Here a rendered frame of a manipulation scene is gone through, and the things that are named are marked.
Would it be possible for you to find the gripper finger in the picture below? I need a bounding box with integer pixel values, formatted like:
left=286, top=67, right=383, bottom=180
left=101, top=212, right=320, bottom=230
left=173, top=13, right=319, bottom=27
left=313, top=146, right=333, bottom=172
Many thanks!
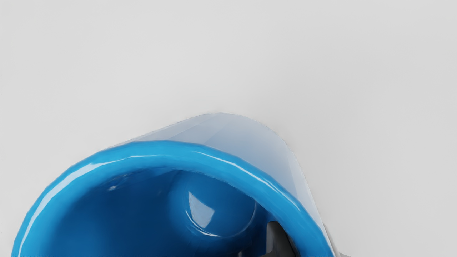
left=260, top=221, right=297, bottom=257

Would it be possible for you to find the blue glossy mug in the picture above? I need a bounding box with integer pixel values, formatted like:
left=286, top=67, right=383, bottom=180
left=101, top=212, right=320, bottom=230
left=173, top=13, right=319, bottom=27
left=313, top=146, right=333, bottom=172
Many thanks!
left=11, top=112, right=336, bottom=257

